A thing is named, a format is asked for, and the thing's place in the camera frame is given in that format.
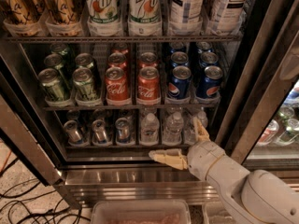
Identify gold lacroix can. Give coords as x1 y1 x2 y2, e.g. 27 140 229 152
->
44 0 84 25
0 0 45 25

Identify silver can bottom right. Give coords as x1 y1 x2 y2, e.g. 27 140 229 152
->
115 118 131 144

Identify red coca-cola can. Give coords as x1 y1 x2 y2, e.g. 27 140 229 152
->
105 67 129 105
138 51 158 68
107 52 128 71
137 66 160 101

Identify green soda can front left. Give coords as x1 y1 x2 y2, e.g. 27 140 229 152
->
38 68 70 102

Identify white tea can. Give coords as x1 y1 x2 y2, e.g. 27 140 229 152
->
170 0 203 24
210 0 246 23

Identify white 7up can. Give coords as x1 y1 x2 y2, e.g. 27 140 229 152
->
129 0 160 23
86 0 119 24

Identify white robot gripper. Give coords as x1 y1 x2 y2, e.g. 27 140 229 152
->
149 118 225 181

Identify clear plastic bin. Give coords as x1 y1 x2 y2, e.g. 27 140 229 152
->
202 202 235 224
91 200 192 224

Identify blue pepsi can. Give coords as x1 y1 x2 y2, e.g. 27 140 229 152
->
200 51 219 68
167 65 192 100
170 51 189 68
195 65 223 99

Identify black floor cables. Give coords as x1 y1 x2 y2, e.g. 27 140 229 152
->
0 157 92 224

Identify white tea can left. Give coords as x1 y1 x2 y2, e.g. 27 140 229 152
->
170 0 203 24

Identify silver can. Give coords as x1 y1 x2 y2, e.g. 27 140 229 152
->
92 119 109 144
115 118 131 144
64 120 84 145

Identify clear plastic bin left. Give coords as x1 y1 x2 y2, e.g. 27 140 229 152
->
91 200 192 224

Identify red Coca-Cola can front left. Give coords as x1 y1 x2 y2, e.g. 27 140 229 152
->
105 67 129 105

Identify silver can bottom middle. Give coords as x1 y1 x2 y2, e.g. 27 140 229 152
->
92 119 109 144

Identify steel fridge door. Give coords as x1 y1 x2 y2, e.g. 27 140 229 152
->
225 31 299 174

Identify green soda can front right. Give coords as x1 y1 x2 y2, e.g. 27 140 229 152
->
72 67 99 101

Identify white 7UP can left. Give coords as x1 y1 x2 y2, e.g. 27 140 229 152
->
86 0 119 24

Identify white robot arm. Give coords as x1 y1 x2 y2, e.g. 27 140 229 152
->
149 139 299 224

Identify clear water bottle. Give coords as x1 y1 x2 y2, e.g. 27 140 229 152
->
140 113 160 146
184 110 208 145
163 112 184 146

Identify silver can bottom left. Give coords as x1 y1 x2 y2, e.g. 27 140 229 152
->
64 120 84 145

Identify gold LaCroix can left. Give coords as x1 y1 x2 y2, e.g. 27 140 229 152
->
0 0 45 25

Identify red Coca-Cola can front right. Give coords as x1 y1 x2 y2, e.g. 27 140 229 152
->
137 66 160 101

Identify green soda can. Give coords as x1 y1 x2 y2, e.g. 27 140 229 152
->
72 67 99 101
38 68 70 102
75 52 101 86
44 53 71 89

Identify white 7UP can right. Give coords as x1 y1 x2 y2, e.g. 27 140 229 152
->
129 0 160 23

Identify blue Pepsi can front left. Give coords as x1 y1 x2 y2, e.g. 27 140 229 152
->
167 65 192 100

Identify gold LaCroix can right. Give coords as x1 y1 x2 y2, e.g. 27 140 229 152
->
44 0 84 25

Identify white tea can right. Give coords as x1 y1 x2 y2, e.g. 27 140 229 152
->
210 0 246 23

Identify blue Pepsi can front right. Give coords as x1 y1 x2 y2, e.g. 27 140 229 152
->
195 65 223 99

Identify clear plastic bin right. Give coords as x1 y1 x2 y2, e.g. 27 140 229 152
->
202 202 235 224

